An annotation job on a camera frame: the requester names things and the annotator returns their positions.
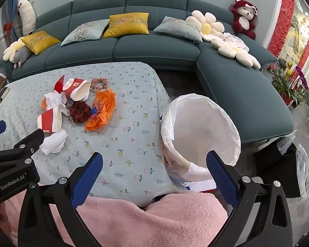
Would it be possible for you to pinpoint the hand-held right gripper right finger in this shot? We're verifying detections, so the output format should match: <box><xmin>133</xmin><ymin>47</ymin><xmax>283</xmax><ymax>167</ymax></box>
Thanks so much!
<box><xmin>206</xmin><ymin>150</ymin><xmax>294</xmax><ymax>247</ymax></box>

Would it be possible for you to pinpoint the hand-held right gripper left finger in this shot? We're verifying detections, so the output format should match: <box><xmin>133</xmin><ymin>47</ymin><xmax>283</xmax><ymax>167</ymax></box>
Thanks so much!
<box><xmin>18</xmin><ymin>152</ymin><xmax>104</xmax><ymax>247</ymax></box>

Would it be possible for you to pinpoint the red and white paper cup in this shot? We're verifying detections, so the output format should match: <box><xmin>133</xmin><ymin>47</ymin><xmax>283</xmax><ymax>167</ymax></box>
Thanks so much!
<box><xmin>37</xmin><ymin>105</ymin><xmax>63</xmax><ymax>133</ymax></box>

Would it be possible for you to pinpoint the maroon velvet scrunchie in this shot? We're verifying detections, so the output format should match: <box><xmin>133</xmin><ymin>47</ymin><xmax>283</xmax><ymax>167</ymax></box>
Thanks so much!
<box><xmin>68</xmin><ymin>101</ymin><xmax>92</xmax><ymax>123</ymax></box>

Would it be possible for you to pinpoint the trash bin with white liner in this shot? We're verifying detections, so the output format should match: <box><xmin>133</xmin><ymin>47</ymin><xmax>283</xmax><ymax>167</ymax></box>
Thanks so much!
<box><xmin>160</xmin><ymin>93</ymin><xmax>242</xmax><ymax>186</ymax></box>

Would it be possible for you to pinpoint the red and white bag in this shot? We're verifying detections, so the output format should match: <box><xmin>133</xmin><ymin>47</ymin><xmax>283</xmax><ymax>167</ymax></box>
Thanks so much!
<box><xmin>62</xmin><ymin>78</ymin><xmax>91</xmax><ymax>102</ymax></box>

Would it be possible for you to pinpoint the large orange ruffled wrapper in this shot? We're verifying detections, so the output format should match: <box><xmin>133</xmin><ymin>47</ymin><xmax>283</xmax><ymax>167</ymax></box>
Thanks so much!
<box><xmin>85</xmin><ymin>89</ymin><xmax>117</xmax><ymax>132</ymax></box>

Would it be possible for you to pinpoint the beige scrunchie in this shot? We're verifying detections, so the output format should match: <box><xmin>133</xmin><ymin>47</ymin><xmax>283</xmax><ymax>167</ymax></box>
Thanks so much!
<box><xmin>91</xmin><ymin>78</ymin><xmax>108</xmax><ymax>91</ymax></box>

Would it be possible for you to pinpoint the black box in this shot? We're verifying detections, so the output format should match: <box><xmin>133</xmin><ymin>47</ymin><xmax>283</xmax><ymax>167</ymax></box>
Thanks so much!
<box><xmin>261</xmin><ymin>157</ymin><xmax>309</xmax><ymax>198</ymax></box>

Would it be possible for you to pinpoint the clear bubble wrap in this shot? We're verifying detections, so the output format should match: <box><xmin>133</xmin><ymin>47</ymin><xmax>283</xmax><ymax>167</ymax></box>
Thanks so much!
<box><xmin>296</xmin><ymin>144</ymin><xmax>309</xmax><ymax>198</ymax></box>
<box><xmin>277</xmin><ymin>134</ymin><xmax>295</xmax><ymax>155</ymax></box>

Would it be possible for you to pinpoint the pink fleece garment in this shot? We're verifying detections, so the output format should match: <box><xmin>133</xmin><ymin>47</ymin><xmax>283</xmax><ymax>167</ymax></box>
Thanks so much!
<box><xmin>0</xmin><ymin>134</ymin><xmax>228</xmax><ymax>247</ymax></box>

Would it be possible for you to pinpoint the light blue floral tablecloth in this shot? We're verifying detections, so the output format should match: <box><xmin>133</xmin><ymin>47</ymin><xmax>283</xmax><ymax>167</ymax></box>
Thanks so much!
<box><xmin>0</xmin><ymin>62</ymin><xmax>188</xmax><ymax>207</ymax></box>

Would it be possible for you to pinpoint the cream flower cushion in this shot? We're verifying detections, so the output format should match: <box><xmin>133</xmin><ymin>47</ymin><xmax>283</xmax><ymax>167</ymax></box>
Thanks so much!
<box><xmin>2</xmin><ymin>36</ymin><xmax>26</xmax><ymax>63</ymax></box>

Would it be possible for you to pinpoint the teal sectional sofa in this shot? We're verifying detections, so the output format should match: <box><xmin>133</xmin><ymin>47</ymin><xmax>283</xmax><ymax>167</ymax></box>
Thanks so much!
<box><xmin>0</xmin><ymin>0</ymin><xmax>295</xmax><ymax>144</ymax></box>

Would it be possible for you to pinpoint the yellow embroidered pillow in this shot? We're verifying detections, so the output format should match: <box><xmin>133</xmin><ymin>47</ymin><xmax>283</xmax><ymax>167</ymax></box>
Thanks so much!
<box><xmin>20</xmin><ymin>30</ymin><xmax>61</xmax><ymax>55</ymax></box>
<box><xmin>102</xmin><ymin>12</ymin><xmax>150</xmax><ymax>38</ymax></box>

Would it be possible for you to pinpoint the green plant in red pot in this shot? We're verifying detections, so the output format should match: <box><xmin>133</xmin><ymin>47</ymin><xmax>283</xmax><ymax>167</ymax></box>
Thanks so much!
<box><xmin>270</xmin><ymin>67</ymin><xmax>299</xmax><ymax>106</ymax></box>

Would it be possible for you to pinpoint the long white plush toy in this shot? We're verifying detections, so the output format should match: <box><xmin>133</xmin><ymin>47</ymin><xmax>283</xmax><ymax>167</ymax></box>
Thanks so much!
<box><xmin>18</xmin><ymin>0</ymin><xmax>37</xmax><ymax>36</ymax></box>

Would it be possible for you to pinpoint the light blue embroidered pillow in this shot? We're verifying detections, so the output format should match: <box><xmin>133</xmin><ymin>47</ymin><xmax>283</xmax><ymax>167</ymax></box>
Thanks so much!
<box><xmin>60</xmin><ymin>19</ymin><xmax>111</xmax><ymax>47</ymax></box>
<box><xmin>153</xmin><ymin>16</ymin><xmax>203</xmax><ymax>43</ymax></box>

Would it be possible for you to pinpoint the flower cushion pale yellow centre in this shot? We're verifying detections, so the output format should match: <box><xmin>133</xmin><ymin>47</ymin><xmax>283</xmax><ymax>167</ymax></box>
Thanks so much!
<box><xmin>212</xmin><ymin>37</ymin><xmax>262</xmax><ymax>69</ymax></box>

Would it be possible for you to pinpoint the purple orchid plant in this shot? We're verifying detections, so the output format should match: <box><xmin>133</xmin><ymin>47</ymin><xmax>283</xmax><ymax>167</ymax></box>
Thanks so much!
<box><xmin>294</xmin><ymin>65</ymin><xmax>309</xmax><ymax>106</ymax></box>

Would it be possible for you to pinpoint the blue curtain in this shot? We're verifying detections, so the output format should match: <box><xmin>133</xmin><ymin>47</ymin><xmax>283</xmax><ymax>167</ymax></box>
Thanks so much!
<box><xmin>5</xmin><ymin>0</ymin><xmax>25</xmax><ymax>42</ymax></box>

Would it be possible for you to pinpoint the flower cushion bright yellow centre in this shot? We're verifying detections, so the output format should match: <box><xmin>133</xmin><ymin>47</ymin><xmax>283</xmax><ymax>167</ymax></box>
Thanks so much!
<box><xmin>186</xmin><ymin>10</ymin><xmax>225</xmax><ymax>42</ymax></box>

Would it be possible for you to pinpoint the dark red teddy bear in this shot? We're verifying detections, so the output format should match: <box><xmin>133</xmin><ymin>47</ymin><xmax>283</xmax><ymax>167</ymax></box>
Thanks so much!
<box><xmin>231</xmin><ymin>0</ymin><xmax>258</xmax><ymax>40</ymax></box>

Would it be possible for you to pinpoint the red fringed wall hanging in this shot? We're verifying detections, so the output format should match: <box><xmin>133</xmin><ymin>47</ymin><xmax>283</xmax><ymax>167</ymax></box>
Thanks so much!
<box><xmin>265</xmin><ymin>0</ymin><xmax>309</xmax><ymax>70</ymax></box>

